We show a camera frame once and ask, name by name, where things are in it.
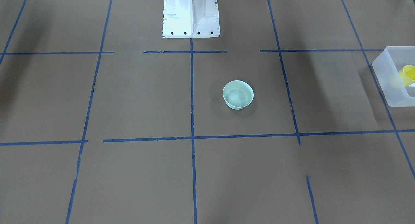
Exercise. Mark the yellow plastic cup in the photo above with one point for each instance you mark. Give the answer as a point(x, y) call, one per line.
point(407, 75)

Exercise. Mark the mint green bowl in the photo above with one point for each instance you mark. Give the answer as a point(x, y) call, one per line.
point(237, 94)

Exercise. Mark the translucent white plastic bin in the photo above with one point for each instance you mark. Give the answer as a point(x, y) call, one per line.
point(386, 67)

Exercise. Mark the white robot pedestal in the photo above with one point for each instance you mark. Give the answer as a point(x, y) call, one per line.
point(191, 19)

